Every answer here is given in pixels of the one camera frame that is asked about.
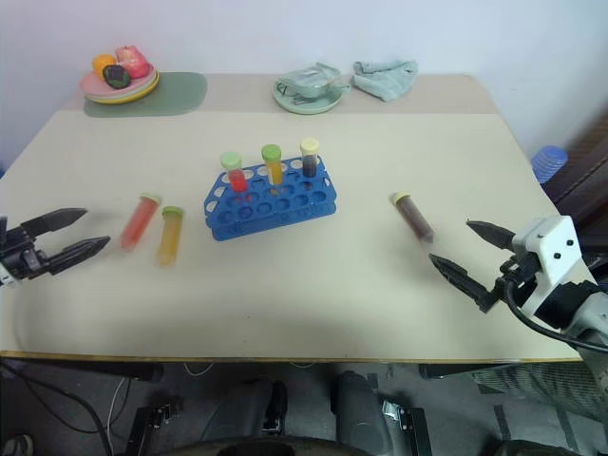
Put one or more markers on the green placemat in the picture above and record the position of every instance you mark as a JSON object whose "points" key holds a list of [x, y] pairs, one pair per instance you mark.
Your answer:
{"points": [[157, 95]]}

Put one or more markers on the blue stacked stools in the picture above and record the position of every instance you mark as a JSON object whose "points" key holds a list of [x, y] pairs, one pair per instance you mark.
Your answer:
{"points": [[549, 162]]}

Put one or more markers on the orange toy fruit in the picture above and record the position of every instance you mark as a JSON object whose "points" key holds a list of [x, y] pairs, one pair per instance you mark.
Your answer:
{"points": [[103, 62]]}

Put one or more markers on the clear glass bowl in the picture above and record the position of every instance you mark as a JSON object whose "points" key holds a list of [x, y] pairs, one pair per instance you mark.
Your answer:
{"points": [[309, 81]]}

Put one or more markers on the dark green toy fruit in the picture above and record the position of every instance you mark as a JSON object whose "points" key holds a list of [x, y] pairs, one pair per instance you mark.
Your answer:
{"points": [[116, 76]]}

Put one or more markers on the red liquid tube green cap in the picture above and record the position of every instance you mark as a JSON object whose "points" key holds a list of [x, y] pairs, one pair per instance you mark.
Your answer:
{"points": [[234, 172]]}

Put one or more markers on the orange liquid tube green cap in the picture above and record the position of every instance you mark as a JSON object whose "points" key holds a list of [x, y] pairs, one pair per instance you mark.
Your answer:
{"points": [[170, 235], [272, 164]]}

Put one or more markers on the blue test tube rack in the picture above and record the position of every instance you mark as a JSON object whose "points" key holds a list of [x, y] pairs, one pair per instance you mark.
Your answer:
{"points": [[271, 199]]}

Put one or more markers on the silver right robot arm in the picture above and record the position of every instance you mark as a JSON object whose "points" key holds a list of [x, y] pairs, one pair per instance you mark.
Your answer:
{"points": [[582, 309]]}

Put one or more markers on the yellow plate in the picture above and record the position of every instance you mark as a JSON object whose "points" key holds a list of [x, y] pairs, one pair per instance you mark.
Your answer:
{"points": [[142, 93]]}

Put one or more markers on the dark liquid tube yellow cap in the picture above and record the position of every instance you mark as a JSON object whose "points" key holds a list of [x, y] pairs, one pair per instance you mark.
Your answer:
{"points": [[309, 157]]}

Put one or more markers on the light green plate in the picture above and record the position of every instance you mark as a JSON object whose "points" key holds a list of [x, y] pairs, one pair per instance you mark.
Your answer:
{"points": [[309, 101]]}

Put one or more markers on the red liquid tube yellow cap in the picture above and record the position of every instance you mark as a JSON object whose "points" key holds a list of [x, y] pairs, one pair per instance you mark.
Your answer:
{"points": [[138, 221]]}

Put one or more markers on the light green cloth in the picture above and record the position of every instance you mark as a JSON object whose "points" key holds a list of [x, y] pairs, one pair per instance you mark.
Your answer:
{"points": [[385, 80]]}

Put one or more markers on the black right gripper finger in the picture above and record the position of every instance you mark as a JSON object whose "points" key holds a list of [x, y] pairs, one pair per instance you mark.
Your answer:
{"points": [[463, 282], [493, 234]]}

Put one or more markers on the dark wooden furniture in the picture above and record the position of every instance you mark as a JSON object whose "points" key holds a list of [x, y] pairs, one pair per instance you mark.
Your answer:
{"points": [[583, 180]]}

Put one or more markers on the pink plate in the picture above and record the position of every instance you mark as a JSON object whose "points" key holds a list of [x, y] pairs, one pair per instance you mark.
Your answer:
{"points": [[100, 85]]}

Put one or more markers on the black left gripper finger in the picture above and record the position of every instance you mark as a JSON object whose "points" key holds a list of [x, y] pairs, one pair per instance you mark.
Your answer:
{"points": [[76, 252], [53, 219]]}

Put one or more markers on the brown liquid tube yellow cap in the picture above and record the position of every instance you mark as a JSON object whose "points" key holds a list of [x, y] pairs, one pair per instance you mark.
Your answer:
{"points": [[414, 215]]}

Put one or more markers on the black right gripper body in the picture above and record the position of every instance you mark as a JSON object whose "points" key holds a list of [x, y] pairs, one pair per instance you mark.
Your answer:
{"points": [[512, 275]]}

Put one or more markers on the dark rounded right leg shape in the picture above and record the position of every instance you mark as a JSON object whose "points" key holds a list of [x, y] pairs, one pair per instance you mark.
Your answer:
{"points": [[356, 408]]}

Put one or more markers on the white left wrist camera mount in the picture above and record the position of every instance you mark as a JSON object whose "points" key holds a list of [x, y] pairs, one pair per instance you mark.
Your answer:
{"points": [[4, 277]]}

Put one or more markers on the pink toy fruit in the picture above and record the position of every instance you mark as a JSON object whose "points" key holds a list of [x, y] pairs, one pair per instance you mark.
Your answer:
{"points": [[131, 61]]}

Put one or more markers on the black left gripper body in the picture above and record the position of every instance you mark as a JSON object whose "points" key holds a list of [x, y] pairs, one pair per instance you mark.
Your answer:
{"points": [[21, 254]]}

